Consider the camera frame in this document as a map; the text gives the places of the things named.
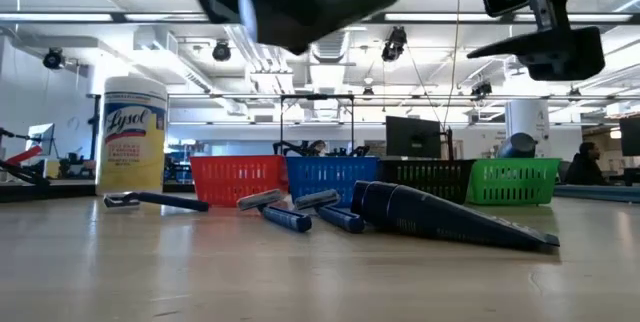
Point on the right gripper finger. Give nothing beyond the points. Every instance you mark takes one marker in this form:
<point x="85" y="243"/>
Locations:
<point x="510" y="51"/>

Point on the black disposable razor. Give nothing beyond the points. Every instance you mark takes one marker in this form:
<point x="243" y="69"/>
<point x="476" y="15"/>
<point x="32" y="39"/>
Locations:
<point x="170" y="201"/>

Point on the blue disposable razor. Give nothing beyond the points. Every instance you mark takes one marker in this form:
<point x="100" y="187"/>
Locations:
<point x="345" y="219"/>
<point x="285" y="219"/>

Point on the black background robot arm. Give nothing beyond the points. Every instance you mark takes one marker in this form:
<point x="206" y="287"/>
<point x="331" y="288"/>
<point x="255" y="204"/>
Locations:
<point x="25" y="174"/>

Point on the white round column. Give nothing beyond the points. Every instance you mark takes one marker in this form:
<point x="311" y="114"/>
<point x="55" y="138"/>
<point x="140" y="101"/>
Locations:
<point x="525" y="117"/>

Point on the black horizontal overhead beam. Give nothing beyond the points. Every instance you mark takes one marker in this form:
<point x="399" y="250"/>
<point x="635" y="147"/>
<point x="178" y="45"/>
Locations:
<point x="118" y="17"/>

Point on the black computer monitor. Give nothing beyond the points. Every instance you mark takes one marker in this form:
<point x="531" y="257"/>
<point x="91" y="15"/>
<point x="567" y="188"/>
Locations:
<point x="412" y="137"/>
<point x="631" y="137"/>

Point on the person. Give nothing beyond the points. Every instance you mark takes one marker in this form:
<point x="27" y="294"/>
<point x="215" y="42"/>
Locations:
<point x="585" y="169"/>
<point x="317" y="148"/>

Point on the green plastic basket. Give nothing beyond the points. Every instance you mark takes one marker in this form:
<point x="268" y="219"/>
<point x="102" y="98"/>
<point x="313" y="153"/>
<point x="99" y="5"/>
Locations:
<point x="515" y="179"/>

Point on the black plastic basket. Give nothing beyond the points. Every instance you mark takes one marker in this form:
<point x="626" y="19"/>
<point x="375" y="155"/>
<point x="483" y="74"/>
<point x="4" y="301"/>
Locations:
<point x="430" y="177"/>

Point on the Lysol wipes canister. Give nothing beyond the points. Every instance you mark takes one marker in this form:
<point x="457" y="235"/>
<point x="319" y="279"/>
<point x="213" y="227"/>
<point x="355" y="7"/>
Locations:
<point x="132" y="132"/>

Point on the dark blue electric trimmer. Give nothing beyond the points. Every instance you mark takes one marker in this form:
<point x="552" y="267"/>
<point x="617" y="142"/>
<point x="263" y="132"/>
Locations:
<point x="440" y="217"/>

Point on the red plastic basket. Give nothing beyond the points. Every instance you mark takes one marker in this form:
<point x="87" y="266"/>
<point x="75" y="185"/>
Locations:
<point x="235" y="179"/>

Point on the blue plastic basket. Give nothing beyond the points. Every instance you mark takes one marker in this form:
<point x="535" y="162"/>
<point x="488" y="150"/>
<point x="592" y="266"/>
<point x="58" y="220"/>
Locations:
<point x="340" y="172"/>

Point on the dark navy toiletry tube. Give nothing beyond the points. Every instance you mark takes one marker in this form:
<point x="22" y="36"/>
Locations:
<point x="359" y="197"/>

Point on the white monitor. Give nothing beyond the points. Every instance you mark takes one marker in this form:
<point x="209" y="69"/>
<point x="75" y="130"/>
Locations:
<point x="42" y="137"/>

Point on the red block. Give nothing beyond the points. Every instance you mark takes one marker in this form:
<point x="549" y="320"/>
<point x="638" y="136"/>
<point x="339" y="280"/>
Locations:
<point x="25" y="155"/>

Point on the black ceiling camera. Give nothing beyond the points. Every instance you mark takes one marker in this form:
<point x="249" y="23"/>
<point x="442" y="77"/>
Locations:
<point x="221" y="51"/>
<point x="395" y="42"/>
<point x="482" y="88"/>
<point x="53" y="58"/>

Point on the thin black frame stand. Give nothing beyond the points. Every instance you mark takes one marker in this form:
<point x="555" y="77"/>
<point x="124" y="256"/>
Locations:
<point x="317" y="97"/>

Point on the black vertical post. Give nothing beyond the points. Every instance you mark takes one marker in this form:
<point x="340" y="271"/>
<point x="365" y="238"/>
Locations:
<point x="95" y="122"/>

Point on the black aluminium table frame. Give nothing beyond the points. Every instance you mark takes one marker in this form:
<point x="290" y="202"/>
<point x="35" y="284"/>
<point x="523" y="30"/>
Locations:
<point x="50" y="193"/>

